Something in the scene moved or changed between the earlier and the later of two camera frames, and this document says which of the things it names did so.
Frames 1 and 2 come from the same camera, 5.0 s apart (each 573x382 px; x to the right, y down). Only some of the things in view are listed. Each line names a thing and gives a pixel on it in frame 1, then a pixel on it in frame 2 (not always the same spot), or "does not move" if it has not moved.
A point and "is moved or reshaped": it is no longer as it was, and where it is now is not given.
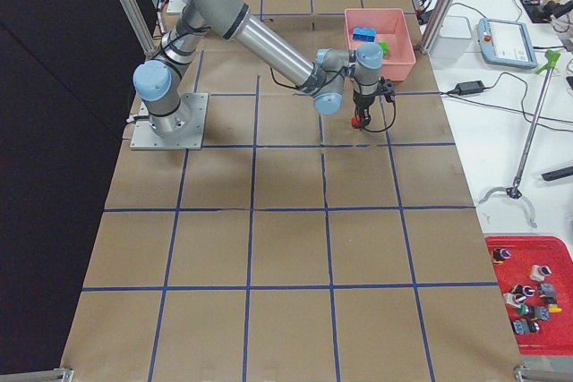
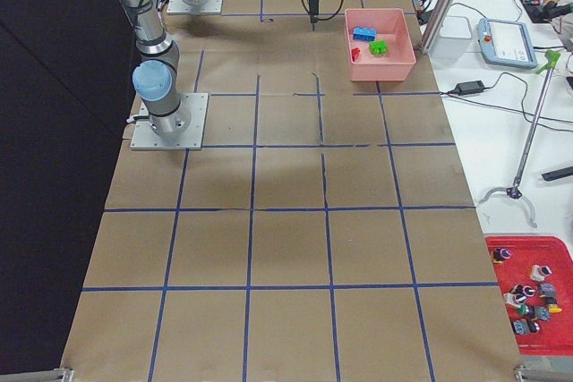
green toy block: x=384 y=47 does not move
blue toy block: x=366 y=34 does not move
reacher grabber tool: x=514 y=190 does not move
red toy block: x=357 y=122 is moved or reshaped
